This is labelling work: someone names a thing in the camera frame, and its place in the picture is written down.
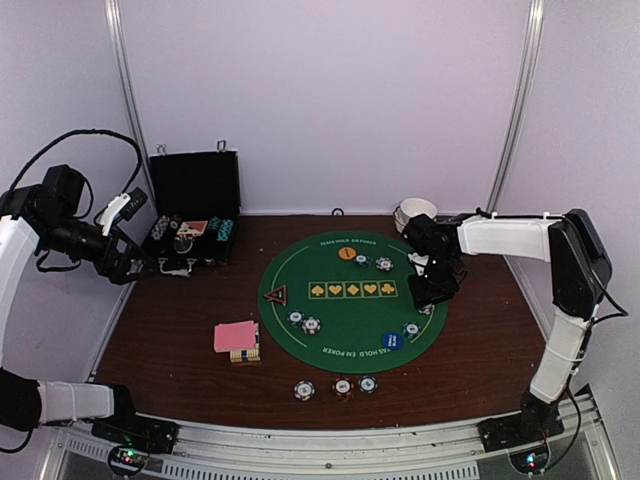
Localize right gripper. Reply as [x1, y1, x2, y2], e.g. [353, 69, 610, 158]
[407, 254, 460, 309]

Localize ten chips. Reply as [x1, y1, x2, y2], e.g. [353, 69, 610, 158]
[301, 317, 322, 335]
[418, 304, 435, 315]
[376, 257, 394, 272]

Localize fifty chips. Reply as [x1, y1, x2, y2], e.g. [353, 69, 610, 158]
[353, 254, 371, 266]
[286, 310, 306, 328]
[402, 322, 422, 340]

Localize blue small blind button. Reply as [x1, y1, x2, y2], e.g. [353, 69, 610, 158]
[381, 332, 404, 351]

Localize orange big blind button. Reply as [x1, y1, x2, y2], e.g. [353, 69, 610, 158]
[338, 247, 357, 261]

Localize blue green fifty chip stack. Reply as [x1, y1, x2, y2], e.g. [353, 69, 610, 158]
[358, 376, 379, 394]

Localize red-backed card deck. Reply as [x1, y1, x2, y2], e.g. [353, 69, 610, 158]
[213, 320, 258, 353]

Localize brown hundred chip stack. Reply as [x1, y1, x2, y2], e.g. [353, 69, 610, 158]
[332, 377, 354, 400]

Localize triangular all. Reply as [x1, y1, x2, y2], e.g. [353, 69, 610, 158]
[263, 285, 288, 307]

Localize blue peach ten chip stack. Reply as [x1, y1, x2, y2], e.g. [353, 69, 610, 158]
[293, 380, 316, 401]

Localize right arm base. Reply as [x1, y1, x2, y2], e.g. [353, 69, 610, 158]
[477, 413, 565, 453]

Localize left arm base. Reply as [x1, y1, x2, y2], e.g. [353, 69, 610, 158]
[91, 415, 179, 454]

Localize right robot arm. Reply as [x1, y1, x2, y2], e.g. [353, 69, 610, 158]
[395, 209, 613, 442]

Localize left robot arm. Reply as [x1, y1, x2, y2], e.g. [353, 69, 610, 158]
[1, 165, 159, 444]

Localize clear dealer button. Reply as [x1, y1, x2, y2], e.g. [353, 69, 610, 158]
[173, 236, 194, 255]

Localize lower white bowl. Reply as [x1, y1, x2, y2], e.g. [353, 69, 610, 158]
[393, 207, 408, 234]

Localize white bowl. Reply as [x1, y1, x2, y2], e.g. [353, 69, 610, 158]
[393, 207, 408, 234]
[399, 198, 438, 221]

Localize upper white bowl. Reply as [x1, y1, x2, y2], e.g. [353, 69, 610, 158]
[399, 198, 438, 221]

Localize black poker case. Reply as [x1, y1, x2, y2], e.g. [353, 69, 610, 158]
[143, 140, 241, 277]

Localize round green poker mat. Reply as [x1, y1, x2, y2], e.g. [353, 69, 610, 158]
[258, 231, 448, 374]

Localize teal chips in case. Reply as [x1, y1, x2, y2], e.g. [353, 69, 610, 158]
[207, 217, 235, 242]

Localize gold blue card box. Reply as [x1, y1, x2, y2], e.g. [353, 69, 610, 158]
[229, 323, 261, 364]

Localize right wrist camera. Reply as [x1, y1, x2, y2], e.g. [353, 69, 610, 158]
[401, 214, 438, 265]

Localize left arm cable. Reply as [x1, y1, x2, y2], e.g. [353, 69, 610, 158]
[2, 128, 146, 211]

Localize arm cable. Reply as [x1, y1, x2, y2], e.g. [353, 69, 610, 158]
[589, 279, 630, 321]
[2, 128, 146, 211]

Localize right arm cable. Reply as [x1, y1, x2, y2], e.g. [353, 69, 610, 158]
[589, 279, 630, 321]

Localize left aluminium post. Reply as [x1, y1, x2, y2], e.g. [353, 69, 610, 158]
[103, 0, 150, 164]

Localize aluminium post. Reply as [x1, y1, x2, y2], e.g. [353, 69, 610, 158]
[486, 0, 546, 211]
[103, 0, 150, 164]

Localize right aluminium post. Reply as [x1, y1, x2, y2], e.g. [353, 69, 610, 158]
[486, 0, 546, 211]

